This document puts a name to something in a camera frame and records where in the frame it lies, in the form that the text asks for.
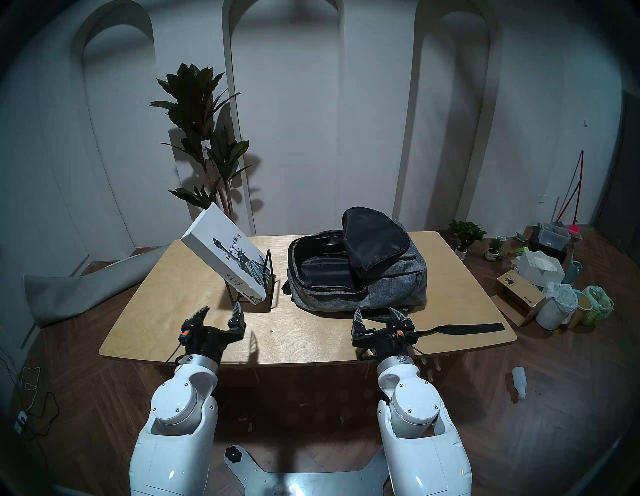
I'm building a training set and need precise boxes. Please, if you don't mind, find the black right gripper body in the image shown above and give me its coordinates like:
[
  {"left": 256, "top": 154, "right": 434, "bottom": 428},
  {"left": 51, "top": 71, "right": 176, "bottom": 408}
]
[{"left": 351, "top": 322, "right": 417, "bottom": 362}]

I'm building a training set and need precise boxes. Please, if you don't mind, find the white open box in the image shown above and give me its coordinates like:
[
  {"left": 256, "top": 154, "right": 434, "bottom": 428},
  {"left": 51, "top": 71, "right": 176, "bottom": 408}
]
[{"left": 517, "top": 250, "right": 566, "bottom": 288}]

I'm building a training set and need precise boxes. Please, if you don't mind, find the red broom with dustpan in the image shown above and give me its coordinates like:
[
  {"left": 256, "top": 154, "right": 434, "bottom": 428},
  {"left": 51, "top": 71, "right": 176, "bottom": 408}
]
[{"left": 555, "top": 150, "right": 585, "bottom": 236}]

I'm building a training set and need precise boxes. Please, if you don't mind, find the tan paper cup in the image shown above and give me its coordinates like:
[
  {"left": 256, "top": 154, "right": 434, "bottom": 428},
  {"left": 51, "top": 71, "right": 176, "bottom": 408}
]
[{"left": 567, "top": 295, "right": 593, "bottom": 328}]

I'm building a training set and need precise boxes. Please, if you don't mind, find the brown cardboard box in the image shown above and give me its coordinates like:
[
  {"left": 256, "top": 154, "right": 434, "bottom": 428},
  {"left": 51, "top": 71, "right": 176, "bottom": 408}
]
[{"left": 490, "top": 270, "right": 547, "bottom": 328}]

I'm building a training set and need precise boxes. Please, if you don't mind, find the grey black backpack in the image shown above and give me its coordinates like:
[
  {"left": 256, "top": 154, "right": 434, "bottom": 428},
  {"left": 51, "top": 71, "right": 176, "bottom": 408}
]
[{"left": 281, "top": 206, "right": 507, "bottom": 337}]

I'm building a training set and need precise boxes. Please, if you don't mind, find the black storage box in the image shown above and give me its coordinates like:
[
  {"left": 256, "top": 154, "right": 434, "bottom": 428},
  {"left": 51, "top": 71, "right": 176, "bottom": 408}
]
[{"left": 529, "top": 227, "right": 568, "bottom": 263}]

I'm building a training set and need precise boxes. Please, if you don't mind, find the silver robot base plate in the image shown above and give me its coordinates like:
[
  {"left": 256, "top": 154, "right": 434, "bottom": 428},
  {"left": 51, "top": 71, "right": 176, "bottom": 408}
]
[{"left": 223, "top": 445, "right": 391, "bottom": 496}]

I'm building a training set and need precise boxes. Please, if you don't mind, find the white Statue of Liberty book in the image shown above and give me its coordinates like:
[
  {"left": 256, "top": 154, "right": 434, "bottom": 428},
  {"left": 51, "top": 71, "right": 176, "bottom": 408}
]
[{"left": 181, "top": 202, "right": 271, "bottom": 306}]

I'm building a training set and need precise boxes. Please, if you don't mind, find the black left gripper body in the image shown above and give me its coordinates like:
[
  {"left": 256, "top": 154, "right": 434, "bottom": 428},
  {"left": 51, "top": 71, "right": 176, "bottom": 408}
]
[{"left": 179, "top": 322, "right": 247, "bottom": 366}]

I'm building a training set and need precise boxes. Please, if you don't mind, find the tall dark leafy plant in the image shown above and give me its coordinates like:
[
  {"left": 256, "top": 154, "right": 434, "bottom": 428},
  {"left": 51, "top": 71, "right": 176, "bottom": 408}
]
[{"left": 148, "top": 62, "right": 252, "bottom": 236}]

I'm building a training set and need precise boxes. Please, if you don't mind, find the black wire book stand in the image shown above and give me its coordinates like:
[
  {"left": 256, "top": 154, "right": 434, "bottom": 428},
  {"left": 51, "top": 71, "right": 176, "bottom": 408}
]
[{"left": 223, "top": 249, "right": 277, "bottom": 309}]

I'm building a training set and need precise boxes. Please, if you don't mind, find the white bagged waste bin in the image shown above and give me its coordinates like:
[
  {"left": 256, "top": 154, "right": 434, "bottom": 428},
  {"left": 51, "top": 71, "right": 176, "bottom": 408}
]
[{"left": 535, "top": 282, "right": 579, "bottom": 331}]

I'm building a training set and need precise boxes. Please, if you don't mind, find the clear plastic bin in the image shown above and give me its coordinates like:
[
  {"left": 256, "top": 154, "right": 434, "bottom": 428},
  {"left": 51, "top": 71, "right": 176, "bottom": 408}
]
[{"left": 537, "top": 221, "right": 572, "bottom": 251}]

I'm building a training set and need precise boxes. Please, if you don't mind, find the dark door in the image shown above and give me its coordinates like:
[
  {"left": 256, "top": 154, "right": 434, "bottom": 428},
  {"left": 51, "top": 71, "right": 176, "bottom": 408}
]
[{"left": 592, "top": 90, "right": 640, "bottom": 266}]

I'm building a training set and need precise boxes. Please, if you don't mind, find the bushy small potted plant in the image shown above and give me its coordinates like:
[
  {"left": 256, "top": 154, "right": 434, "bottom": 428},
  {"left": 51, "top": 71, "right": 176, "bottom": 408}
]
[{"left": 448, "top": 219, "right": 487, "bottom": 261}]

